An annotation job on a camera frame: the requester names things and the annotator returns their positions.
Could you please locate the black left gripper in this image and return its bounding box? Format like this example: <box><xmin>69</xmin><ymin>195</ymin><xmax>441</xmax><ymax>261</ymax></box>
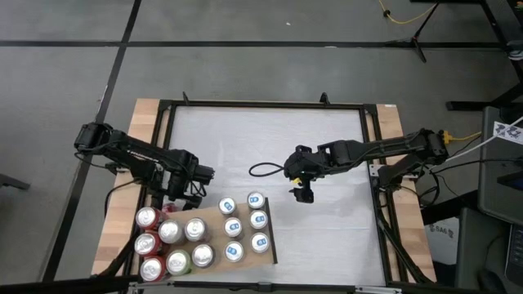
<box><xmin>164</xmin><ymin>149</ymin><xmax>217</xmax><ymax>209</ymax></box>

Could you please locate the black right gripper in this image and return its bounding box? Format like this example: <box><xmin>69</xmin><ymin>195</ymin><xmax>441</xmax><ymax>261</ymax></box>
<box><xmin>284</xmin><ymin>145</ymin><xmax>329</xmax><ymax>204</ymax></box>

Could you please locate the silver can with red print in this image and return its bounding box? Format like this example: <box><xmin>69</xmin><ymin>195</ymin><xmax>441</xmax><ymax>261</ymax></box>
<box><xmin>183</xmin><ymin>216</ymin><xmax>210</xmax><ymax>243</ymax></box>

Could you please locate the blue silver Red Bull can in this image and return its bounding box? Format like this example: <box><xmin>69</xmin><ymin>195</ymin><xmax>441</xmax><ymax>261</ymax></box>
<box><xmin>247</xmin><ymin>190</ymin><xmax>266</xmax><ymax>211</ymax></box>
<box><xmin>250</xmin><ymin>232</ymin><xmax>270</xmax><ymax>254</ymax></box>
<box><xmin>223</xmin><ymin>216</ymin><xmax>244</xmax><ymax>238</ymax></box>
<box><xmin>217</xmin><ymin>196</ymin><xmax>239</xmax><ymax>216</ymax></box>
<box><xmin>223</xmin><ymin>240</ymin><xmax>245</xmax><ymax>263</ymax></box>
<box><xmin>248</xmin><ymin>209</ymin><xmax>270</xmax><ymax>230</ymax></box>

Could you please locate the white red Spindrift can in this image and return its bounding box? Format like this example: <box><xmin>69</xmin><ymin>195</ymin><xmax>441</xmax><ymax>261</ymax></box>
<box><xmin>158</xmin><ymin>219</ymin><xmax>185</xmax><ymax>245</ymax></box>

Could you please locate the silver Diet Coke can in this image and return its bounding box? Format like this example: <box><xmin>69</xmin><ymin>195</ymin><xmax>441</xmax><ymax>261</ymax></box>
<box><xmin>190</xmin><ymin>243</ymin><xmax>217</xmax><ymax>269</ymax></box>

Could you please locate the green soda can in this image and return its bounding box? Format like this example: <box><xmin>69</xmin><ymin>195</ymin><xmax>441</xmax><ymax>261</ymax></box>
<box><xmin>165</xmin><ymin>249</ymin><xmax>194</xmax><ymax>276</ymax></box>

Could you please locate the wooden shelf board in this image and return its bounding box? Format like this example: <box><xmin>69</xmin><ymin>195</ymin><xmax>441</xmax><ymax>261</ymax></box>
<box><xmin>138</xmin><ymin>198</ymin><xmax>275</xmax><ymax>283</ymax></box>

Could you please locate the white printed box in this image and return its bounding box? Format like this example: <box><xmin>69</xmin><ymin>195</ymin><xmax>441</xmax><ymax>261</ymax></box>
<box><xmin>424</xmin><ymin>216</ymin><xmax>461</xmax><ymax>266</ymax></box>

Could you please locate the black floor stand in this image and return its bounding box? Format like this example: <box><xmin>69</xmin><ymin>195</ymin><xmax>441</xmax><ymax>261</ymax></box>
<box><xmin>0</xmin><ymin>173</ymin><xmax>32</xmax><ymax>192</ymax></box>

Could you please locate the black tripod stand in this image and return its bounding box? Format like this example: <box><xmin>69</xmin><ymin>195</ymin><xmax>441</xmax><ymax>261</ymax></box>
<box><xmin>386</xmin><ymin>2</ymin><xmax>441</xmax><ymax>65</ymax></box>

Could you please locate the grey cabinet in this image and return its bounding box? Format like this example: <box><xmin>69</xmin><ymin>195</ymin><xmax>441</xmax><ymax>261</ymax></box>
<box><xmin>477</xmin><ymin>105</ymin><xmax>523</xmax><ymax>226</ymax></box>

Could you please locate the white marker paper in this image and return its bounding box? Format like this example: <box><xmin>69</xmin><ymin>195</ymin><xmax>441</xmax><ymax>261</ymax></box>
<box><xmin>492</xmin><ymin>120</ymin><xmax>523</xmax><ymax>146</ymax></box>

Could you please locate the dark screen device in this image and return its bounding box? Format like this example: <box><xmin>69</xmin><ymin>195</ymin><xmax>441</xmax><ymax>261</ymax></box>
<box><xmin>504</xmin><ymin>222</ymin><xmax>523</xmax><ymax>289</ymax></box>

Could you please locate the black shelf side frame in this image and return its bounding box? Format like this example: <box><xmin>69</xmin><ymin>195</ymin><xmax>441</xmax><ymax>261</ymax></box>
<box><xmin>264</xmin><ymin>197</ymin><xmax>279</xmax><ymax>265</ymax></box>

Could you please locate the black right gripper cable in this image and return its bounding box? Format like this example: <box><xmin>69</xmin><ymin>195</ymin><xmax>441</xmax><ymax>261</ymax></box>
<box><xmin>248</xmin><ymin>162</ymin><xmax>288</xmax><ymax>178</ymax></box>

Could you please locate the black metal table frame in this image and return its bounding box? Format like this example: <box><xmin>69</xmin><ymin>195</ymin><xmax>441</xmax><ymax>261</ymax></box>
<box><xmin>97</xmin><ymin>91</ymin><xmax>436</xmax><ymax>293</ymax></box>

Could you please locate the yellow cable connector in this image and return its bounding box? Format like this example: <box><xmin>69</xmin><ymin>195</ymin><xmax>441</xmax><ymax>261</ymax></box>
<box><xmin>443</xmin><ymin>129</ymin><xmax>484</xmax><ymax>145</ymax></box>

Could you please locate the white cable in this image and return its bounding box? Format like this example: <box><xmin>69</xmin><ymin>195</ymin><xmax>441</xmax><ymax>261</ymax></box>
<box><xmin>431</xmin><ymin>116</ymin><xmax>523</xmax><ymax>169</ymax></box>

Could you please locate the black desk frame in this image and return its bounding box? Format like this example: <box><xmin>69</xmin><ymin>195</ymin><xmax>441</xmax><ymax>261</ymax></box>
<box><xmin>410</xmin><ymin>0</ymin><xmax>523</xmax><ymax>112</ymax></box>

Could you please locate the yellow floor cable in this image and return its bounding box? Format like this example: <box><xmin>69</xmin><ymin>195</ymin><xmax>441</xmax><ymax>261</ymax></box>
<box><xmin>378</xmin><ymin>0</ymin><xmax>435</xmax><ymax>25</ymax></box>

